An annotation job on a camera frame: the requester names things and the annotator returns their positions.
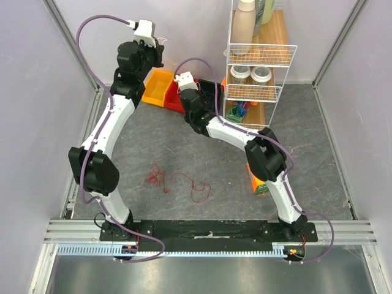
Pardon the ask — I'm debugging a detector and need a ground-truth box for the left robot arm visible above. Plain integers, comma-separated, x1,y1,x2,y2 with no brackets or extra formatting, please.
68,37,164,241

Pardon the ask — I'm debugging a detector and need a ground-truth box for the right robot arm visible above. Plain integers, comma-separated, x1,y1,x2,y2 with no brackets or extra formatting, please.
179,89,307,241

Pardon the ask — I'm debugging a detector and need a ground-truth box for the red storage bin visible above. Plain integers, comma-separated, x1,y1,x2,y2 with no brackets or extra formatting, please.
164,80,184,113

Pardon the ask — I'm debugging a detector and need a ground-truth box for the black storage bin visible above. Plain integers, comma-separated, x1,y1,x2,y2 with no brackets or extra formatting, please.
198,79,224,115

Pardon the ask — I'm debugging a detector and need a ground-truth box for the yellow storage bin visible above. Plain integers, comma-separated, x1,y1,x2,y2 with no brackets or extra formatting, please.
141,69,173,107

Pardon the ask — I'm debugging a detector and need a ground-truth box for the blue red packet on shelf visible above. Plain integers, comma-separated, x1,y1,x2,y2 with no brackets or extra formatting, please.
238,101,258,111

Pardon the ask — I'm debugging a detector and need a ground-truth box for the left paper cup with lid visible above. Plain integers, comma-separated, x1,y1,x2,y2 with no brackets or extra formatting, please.
230,65,251,85

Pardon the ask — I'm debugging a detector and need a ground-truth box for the beige bottle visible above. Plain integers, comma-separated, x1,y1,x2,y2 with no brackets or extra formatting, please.
230,0,255,56

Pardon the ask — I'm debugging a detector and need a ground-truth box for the orange green sponge pack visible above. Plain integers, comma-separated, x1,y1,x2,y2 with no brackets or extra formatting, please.
246,164,269,196

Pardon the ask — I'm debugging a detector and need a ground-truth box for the grey-green bottle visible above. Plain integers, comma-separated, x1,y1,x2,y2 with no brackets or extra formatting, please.
253,0,266,37

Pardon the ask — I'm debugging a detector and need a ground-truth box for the light green bottle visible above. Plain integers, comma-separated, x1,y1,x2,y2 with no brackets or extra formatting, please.
262,0,275,25

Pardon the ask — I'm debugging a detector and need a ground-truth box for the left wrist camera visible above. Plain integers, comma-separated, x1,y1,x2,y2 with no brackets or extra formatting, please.
134,20,157,48

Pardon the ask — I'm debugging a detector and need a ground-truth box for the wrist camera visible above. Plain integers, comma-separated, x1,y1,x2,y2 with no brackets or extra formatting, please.
134,20,157,48
174,71,198,91

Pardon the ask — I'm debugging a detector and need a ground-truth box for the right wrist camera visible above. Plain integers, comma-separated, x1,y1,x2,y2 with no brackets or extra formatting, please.
174,71,198,91

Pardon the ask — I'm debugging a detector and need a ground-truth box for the white wire shelf rack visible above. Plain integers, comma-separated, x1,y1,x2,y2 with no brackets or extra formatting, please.
222,1,297,129

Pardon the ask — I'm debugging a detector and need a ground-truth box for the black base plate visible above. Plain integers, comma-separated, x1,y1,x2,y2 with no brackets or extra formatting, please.
99,219,318,252

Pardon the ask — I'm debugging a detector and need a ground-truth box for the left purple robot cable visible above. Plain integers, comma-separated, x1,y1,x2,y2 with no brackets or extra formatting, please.
75,14,167,263

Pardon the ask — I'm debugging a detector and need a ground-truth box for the slotted cable duct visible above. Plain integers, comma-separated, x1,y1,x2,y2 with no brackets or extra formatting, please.
56,242,307,257

